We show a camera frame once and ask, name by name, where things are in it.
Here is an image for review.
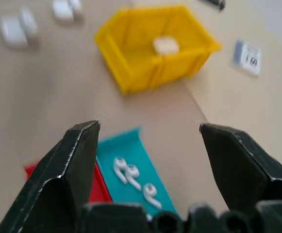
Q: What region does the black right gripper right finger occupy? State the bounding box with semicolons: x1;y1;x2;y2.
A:
199;123;282;216

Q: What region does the black object at table edge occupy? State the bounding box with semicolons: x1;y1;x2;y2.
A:
198;0;227;12

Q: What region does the white earbud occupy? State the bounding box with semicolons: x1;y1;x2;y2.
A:
142;183;162;209
113;157;129;185
125;165;142;191

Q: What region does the teal plastic tray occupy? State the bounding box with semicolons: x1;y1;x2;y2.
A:
96;127;182;219

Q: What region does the closed white earbud case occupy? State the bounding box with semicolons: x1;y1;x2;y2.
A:
152;35;180;55

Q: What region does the red plastic tray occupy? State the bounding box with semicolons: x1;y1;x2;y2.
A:
23;161;113;203

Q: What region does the white wall socket plate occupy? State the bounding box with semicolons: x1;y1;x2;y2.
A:
232;40;263;77

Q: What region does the yellow plastic bin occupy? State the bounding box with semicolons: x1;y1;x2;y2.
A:
93;5;222;96

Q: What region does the open white earbud case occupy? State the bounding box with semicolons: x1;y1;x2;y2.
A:
0;6;39;49
51;0;83;22

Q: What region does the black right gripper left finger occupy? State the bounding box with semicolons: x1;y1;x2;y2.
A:
0;120;101;233

